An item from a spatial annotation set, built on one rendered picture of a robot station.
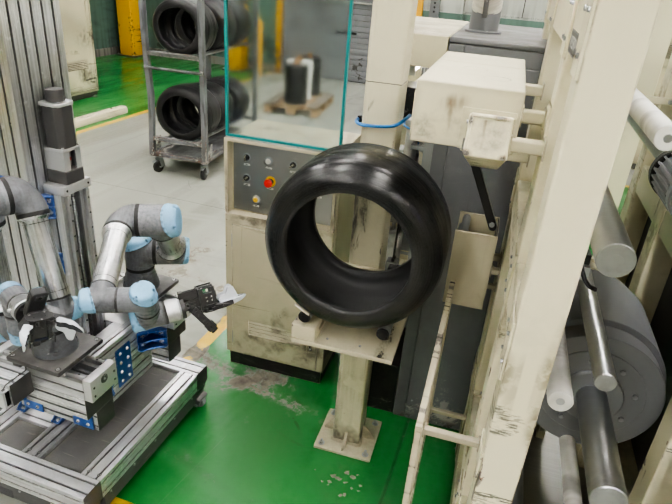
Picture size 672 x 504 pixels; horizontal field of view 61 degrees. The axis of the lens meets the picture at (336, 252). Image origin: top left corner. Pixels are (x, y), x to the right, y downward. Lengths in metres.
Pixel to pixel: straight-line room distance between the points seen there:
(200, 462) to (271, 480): 0.33
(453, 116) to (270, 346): 1.99
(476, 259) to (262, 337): 1.39
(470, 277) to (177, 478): 1.50
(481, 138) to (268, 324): 1.96
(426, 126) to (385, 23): 0.69
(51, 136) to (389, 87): 1.15
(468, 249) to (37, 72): 1.57
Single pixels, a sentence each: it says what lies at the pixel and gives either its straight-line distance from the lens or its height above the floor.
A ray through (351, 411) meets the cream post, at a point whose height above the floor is 0.20.
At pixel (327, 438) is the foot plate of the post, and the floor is 0.01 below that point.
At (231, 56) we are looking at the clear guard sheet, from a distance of 2.65.
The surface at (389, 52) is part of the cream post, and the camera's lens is 2.03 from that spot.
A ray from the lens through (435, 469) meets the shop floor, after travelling 2.82.
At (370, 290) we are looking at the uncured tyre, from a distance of 2.15.
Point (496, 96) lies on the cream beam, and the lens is 1.39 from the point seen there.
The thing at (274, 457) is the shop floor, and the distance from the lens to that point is 2.77.
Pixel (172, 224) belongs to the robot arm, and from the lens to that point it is 2.05.
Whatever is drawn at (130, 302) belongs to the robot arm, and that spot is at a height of 1.08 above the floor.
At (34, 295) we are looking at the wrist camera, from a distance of 1.76.
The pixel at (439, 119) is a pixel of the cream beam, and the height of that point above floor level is 1.70.
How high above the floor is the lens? 2.00
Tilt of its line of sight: 26 degrees down
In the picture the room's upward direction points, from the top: 5 degrees clockwise
